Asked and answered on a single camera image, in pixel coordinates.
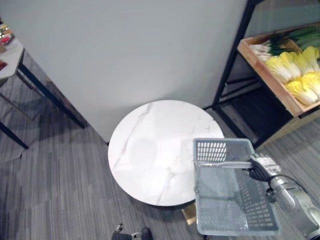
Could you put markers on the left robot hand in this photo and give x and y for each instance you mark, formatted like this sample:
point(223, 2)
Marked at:
point(121, 234)

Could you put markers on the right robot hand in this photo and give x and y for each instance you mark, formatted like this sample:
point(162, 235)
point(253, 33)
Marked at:
point(263, 167)

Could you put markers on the grey plastic mesh basket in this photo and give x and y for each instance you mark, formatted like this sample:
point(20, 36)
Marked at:
point(212, 150)

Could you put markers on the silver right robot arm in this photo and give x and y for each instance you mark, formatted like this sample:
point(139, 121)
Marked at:
point(297, 200)

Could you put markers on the gold table base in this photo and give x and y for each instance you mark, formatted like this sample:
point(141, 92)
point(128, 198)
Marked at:
point(189, 215)

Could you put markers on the yellow napa cabbage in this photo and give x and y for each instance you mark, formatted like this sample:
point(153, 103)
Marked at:
point(313, 83)
point(278, 68)
point(293, 63)
point(312, 58)
point(301, 92)

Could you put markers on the wooden crate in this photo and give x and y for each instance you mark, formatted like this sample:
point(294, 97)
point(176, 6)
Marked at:
point(275, 83)

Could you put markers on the round white marble table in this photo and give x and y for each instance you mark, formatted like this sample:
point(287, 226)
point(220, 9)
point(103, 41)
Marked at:
point(150, 150)

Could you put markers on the black metal shelf rack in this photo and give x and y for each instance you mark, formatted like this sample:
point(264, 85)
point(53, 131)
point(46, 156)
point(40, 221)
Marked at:
point(232, 58)

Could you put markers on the green onion bunch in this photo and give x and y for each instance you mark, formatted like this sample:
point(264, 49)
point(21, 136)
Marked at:
point(271, 46)
point(306, 36)

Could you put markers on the white table with black legs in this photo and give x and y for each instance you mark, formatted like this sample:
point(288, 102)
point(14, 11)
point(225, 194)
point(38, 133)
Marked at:
point(11, 62)

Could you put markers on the colourful snack packets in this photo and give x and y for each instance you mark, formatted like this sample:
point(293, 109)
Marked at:
point(5, 33)

